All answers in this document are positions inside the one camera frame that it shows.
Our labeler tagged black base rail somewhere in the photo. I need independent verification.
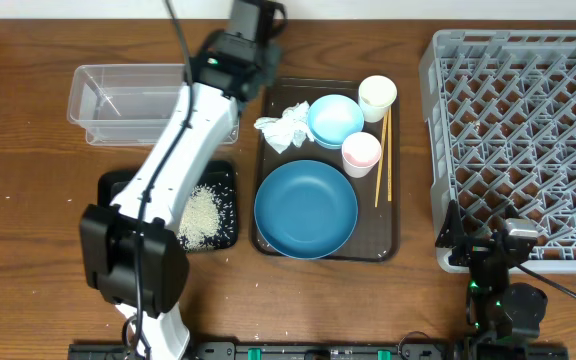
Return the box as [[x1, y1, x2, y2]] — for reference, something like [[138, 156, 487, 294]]
[[67, 339, 569, 360]]

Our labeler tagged white tissue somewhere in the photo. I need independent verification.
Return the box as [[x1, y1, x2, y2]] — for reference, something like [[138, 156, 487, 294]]
[[254, 101, 314, 154]]

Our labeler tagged grey plastic dishwasher rack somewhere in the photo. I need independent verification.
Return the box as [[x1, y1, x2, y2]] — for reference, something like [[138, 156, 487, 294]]
[[419, 30, 576, 274]]

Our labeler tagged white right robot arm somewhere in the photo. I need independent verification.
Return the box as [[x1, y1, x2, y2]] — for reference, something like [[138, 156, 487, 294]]
[[435, 200, 549, 360]]

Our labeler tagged wooden chopstick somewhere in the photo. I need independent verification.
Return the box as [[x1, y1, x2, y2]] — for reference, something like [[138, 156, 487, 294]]
[[387, 108, 393, 202], [374, 110, 390, 208]]

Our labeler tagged pile of white rice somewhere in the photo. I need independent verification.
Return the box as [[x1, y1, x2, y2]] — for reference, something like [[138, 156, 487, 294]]
[[177, 184, 235, 252]]

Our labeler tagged black tray bin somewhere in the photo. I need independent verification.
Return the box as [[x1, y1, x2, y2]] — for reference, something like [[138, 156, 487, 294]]
[[96, 159, 240, 254]]

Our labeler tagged cream plastic cup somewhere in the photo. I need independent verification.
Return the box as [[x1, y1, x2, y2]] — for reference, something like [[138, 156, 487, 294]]
[[358, 75, 398, 123]]

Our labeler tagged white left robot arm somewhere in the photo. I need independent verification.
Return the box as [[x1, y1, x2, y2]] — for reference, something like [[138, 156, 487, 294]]
[[79, 1, 288, 359]]

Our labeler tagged light blue bowl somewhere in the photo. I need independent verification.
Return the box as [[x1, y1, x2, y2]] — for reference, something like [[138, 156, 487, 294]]
[[307, 94, 364, 150]]

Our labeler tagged dark blue plate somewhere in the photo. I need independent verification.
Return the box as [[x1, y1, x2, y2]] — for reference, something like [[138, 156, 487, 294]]
[[253, 160, 359, 260]]

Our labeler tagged clear plastic bin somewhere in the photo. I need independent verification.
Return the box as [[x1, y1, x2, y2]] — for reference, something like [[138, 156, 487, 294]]
[[66, 63, 241, 147]]

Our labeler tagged pink plastic cup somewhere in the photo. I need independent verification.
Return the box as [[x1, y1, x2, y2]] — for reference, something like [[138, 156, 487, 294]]
[[341, 132, 382, 178]]

